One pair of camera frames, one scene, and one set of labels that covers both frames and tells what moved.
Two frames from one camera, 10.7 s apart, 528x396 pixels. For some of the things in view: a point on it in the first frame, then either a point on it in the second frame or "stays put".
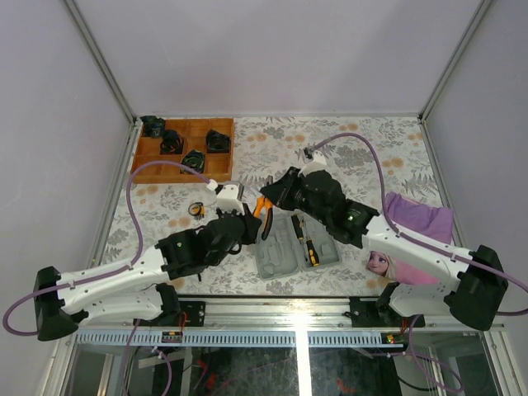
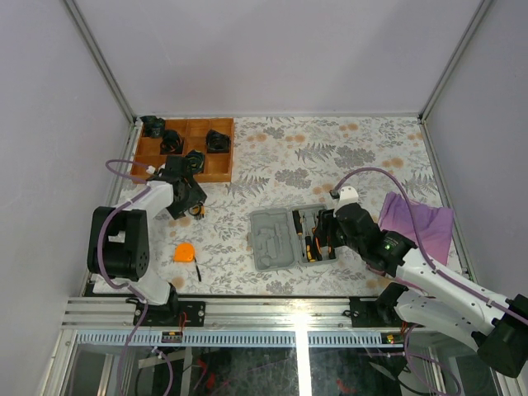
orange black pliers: [264, 205] -> [317, 247]
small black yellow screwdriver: [299, 233] stays put
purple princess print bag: [412, 215] stays put
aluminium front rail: [292, 313] stays put
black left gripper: [253, 223] -> [195, 196]
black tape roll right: [217, 142] stays put
